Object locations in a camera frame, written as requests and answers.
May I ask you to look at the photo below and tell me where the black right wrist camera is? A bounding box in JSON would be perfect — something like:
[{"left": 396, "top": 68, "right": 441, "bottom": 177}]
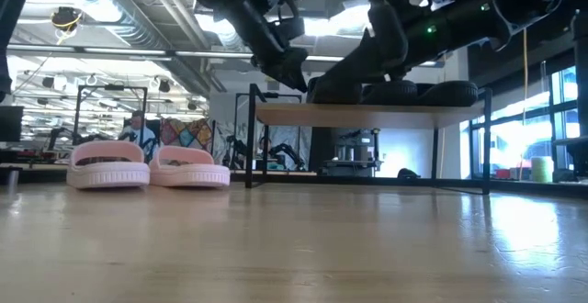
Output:
[{"left": 365, "top": 0, "right": 410, "bottom": 33}]

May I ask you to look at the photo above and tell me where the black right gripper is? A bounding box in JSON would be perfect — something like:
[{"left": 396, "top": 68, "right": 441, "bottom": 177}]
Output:
[{"left": 321, "top": 27, "right": 412, "bottom": 88}]

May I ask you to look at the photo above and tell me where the wooden shelf with black frame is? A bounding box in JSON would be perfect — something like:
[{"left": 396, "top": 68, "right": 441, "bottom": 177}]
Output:
[{"left": 243, "top": 83, "right": 493, "bottom": 196}]

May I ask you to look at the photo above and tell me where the black aluminium rig frame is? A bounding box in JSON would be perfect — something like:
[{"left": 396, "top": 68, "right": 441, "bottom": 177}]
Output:
[{"left": 0, "top": 161, "right": 588, "bottom": 199}]

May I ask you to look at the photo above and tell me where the grey equipment cart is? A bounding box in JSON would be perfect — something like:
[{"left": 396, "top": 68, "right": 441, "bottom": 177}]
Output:
[{"left": 321, "top": 127, "right": 383, "bottom": 178}]

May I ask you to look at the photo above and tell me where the black ceiling dome device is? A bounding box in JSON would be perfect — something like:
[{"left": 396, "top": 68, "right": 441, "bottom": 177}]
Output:
[{"left": 50, "top": 6, "right": 85, "bottom": 33}]

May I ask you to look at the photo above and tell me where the pale green spool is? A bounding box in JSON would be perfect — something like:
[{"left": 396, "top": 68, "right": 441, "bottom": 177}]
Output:
[{"left": 529, "top": 155, "right": 556, "bottom": 185}]

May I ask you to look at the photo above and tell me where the black background monitor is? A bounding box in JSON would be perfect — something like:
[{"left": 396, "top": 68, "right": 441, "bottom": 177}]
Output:
[{"left": 0, "top": 105, "right": 25, "bottom": 143}]

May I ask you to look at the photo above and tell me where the pink slide sandal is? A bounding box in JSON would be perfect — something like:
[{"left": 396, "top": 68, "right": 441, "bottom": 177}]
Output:
[
  {"left": 148, "top": 144, "right": 232, "bottom": 188},
  {"left": 65, "top": 140, "right": 152, "bottom": 190}
]

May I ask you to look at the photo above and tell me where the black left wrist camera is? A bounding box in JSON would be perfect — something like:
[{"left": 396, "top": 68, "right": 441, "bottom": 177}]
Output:
[{"left": 274, "top": 16, "right": 307, "bottom": 43}]

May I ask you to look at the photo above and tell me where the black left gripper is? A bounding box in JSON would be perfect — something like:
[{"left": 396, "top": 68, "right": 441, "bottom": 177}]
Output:
[{"left": 228, "top": 0, "right": 310, "bottom": 94}]

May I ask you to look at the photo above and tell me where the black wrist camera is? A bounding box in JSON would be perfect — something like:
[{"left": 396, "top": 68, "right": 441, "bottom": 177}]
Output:
[
  {"left": 274, "top": 16, "right": 307, "bottom": 43},
  {"left": 365, "top": 0, "right": 410, "bottom": 33}
]

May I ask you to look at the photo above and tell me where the colourful patchwork cloth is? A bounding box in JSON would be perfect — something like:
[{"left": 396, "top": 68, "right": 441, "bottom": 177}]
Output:
[{"left": 158, "top": 118, "right": 214, "bottom": 151}]

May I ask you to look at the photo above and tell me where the person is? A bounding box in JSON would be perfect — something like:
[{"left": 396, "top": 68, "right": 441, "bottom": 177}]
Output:
[{"left": 117, "top": 109, "right": 158, "bottom": 161}]

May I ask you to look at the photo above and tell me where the low black background frame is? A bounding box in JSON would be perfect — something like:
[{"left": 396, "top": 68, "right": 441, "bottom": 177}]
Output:
[{"left": 233, "top": 91, "right": 304, "bottom": 174}]

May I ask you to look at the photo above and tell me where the tall black background frame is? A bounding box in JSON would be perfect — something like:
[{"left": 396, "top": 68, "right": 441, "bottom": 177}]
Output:
[{"left": 73, "top": 84, "right": 149, "bottom": 157}]

